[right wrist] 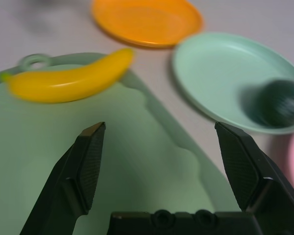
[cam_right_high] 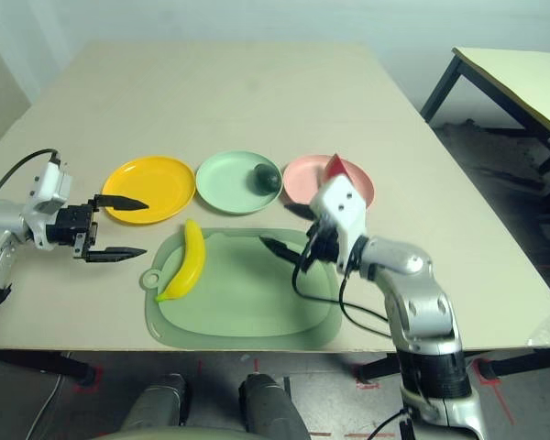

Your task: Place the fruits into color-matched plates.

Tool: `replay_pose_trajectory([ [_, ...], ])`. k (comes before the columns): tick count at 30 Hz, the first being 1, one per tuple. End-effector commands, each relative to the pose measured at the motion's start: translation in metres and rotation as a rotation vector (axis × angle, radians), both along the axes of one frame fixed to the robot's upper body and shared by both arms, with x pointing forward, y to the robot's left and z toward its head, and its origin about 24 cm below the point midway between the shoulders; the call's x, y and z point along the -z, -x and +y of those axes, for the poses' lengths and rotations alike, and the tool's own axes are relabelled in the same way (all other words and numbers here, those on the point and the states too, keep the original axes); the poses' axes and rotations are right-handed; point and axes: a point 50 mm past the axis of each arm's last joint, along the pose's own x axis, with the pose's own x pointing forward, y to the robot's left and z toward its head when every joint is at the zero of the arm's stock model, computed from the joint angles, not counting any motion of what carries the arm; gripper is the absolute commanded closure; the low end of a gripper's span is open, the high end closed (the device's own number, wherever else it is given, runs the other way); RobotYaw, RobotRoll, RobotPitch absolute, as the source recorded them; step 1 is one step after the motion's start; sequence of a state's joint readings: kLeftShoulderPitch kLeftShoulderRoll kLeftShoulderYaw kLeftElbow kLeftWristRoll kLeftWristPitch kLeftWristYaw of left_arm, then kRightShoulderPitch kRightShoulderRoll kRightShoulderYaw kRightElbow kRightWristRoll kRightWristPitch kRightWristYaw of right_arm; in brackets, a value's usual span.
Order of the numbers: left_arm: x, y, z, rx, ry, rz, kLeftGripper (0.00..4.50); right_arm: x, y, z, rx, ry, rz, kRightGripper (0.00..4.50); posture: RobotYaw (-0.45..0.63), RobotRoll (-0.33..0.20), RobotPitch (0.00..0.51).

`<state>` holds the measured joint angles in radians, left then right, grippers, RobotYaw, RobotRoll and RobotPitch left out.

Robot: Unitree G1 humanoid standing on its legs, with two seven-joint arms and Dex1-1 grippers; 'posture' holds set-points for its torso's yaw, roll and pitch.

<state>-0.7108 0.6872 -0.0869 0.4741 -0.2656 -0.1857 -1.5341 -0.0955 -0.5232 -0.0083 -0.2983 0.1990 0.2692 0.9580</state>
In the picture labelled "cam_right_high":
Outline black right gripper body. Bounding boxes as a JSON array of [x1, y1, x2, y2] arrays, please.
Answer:
[[303, 218, 341, 263]]

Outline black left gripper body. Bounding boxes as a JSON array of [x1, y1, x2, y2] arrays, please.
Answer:
[[45, 197, 101, 264]]

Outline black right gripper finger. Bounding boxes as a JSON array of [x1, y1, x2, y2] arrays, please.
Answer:
[[285, 203, 320, 222], [258, 235, 306, 264]]

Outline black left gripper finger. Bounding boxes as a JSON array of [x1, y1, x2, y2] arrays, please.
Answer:
[[93, 193, 149, 213], [83, 246, 149, 264]]

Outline dark green toy avocado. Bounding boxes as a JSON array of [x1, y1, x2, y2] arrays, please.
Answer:
[[247, 162, 282, 195]]

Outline red toy watermelon slice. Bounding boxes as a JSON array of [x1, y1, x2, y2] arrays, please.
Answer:
[[324, 152, 350, 181]]

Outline pink plastic plate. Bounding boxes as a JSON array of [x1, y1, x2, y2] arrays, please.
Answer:
[[280, 154, 376, 211]]

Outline yellow plastic plate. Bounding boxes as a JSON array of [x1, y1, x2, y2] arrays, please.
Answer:
[[101, 156, 198, 226]]

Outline green silicone cutting mat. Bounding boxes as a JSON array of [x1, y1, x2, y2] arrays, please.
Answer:
[[139, 226, 344, 351]]

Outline yellow toy banana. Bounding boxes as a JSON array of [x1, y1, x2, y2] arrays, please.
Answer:
[[154, 218, 207, 304]]

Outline mint green plastic plate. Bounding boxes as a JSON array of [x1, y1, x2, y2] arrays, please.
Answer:
[[194, 149, 284, 216]]

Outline black table base bar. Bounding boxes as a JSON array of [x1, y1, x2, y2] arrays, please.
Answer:
[[356, 348, 550, 382], [0, 349, 98, 385]]

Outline grey robot left foot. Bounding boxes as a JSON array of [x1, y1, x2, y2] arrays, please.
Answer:
[[126, 372, 188, 428]]

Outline grey robot foot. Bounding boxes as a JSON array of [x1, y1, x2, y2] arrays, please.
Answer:
[[237, 372, 311, 440], [126, 372, 188, 428]]

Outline grey robot right foot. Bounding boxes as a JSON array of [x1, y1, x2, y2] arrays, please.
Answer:
[[237, 372, 311, 440]]

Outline grey robot torso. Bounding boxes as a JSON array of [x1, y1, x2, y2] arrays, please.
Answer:
[[90, 423, 260, 440]]

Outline beige side table black legs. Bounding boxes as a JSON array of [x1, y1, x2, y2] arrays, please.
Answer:
[[419, 45, 550, 204]]

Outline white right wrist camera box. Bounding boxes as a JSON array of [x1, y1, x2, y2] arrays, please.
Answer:
[[307, 175, 368, 272]]

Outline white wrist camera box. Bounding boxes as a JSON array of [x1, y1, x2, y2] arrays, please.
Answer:
[[307, 175, 368, 272], [26, 160, 73, 252]]

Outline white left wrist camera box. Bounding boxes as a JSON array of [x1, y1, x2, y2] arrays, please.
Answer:
[[26, 160, 73, 252]]

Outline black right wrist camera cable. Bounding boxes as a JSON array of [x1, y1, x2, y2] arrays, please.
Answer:
[[291, 249, 394, 339]]

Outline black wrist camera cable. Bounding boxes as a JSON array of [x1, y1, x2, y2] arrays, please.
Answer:
[[0, 148, 64, 204], [291, 249, 394, 339]]

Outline black left wrist camera cable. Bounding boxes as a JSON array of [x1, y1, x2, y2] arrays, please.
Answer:
[[0, 148, 64, 204]]

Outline thin white floor cable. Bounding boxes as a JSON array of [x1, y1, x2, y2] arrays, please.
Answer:
[[26, 375, 64, 440]]

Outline black floor cable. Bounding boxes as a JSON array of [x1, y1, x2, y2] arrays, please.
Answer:
[[342, 406, 414, 440]]

